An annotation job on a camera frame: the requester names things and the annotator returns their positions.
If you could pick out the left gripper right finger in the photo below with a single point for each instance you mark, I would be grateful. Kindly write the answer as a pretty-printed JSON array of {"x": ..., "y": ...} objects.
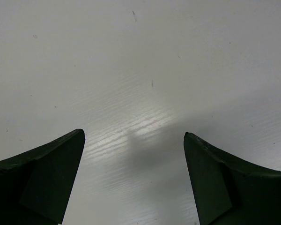
[{"x": 229, "y": 190}]

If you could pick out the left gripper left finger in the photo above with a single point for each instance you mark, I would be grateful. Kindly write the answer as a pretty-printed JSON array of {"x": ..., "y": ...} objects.
[{"x": 35, "y": 186}]

